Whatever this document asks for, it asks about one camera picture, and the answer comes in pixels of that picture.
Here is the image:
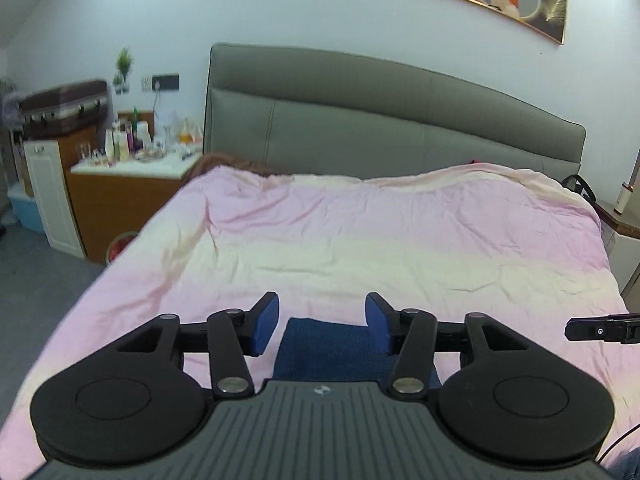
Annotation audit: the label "cluster of toiletry bottles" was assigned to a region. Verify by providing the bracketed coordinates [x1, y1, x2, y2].
[75, 105, 204, 167]

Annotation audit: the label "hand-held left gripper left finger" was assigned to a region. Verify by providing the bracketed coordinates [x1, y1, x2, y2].
[117, 291, 280, 400]

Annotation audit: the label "brown suitcase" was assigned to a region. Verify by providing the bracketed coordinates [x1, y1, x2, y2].
[19, 79, 112, 139]

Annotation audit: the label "brown cloth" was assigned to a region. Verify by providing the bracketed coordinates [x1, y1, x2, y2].
[180, 153, 272, 182]

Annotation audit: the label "wall socket panel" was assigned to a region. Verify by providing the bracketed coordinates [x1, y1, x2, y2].
[141, 73, 180, 92]

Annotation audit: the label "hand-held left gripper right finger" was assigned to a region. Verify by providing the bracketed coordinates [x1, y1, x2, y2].
[365, 291, 526, 400]

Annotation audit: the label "black cable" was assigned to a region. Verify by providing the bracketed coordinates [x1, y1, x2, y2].
[596, 422, 640, 463]

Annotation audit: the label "person's leg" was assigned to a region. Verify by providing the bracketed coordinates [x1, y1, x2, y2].
[606, 447, 640, 480]

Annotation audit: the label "bedside nightstand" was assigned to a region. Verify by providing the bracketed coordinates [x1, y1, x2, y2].
[594, 199, 640, 297]

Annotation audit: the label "red waste bin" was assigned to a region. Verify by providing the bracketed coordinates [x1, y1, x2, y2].
[104, 231, 141, 267]

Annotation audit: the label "grey padded headboard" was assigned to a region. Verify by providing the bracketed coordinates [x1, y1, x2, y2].
[202, 42, 587, 182]

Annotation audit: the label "blue denim pants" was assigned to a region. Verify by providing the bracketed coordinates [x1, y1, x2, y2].
[272, 316, 442, 396]

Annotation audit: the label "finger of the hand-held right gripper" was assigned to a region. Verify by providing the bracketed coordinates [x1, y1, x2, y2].
[564, 311, 640, 345]

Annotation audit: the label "light blue plastic bin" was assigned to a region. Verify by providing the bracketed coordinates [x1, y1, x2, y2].
[7, 182, 48, 234]

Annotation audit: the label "white cabinet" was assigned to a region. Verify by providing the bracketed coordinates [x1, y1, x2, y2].
[22, 139, 87, 260]

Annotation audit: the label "wooden dresser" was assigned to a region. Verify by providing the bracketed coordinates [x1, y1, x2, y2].
[65, 110, 205, 266]

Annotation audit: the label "small potted plant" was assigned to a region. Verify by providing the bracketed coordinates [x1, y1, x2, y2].
[112, 47, 135, 95]

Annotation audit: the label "pink duvet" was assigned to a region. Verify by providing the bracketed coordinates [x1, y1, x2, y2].
[0, 162, 633, 480]

